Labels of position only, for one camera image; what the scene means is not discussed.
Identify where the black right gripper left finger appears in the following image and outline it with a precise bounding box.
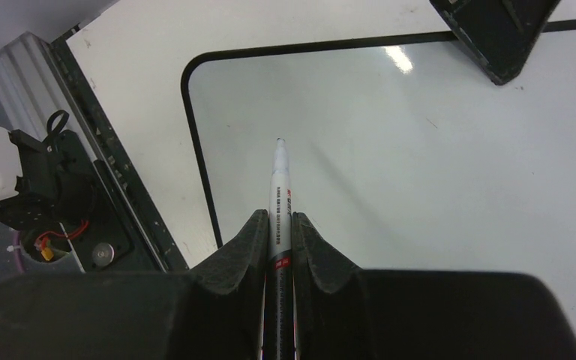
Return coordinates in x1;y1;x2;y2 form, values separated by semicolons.
0;210;269;359

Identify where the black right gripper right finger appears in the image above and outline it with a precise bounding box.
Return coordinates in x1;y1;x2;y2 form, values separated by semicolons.
292;212;576;359

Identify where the aluminium frame rail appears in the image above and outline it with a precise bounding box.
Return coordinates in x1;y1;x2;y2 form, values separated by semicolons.
0;32;71;140

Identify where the black framed whiteboard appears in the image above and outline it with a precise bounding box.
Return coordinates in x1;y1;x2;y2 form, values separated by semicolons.
185;30;576;331

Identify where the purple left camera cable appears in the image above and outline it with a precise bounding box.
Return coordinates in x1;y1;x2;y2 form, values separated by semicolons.
7;230;28;275

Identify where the white marker pen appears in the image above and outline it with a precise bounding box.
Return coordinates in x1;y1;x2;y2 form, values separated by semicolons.
262;138;295;359

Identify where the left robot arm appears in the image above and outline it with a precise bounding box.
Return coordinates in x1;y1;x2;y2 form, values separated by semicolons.
0;1;557;231

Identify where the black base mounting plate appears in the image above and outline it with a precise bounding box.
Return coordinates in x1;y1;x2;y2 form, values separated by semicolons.
14;37;190;275

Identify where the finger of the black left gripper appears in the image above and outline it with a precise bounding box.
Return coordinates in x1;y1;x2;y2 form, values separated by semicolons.
431;0;559;86

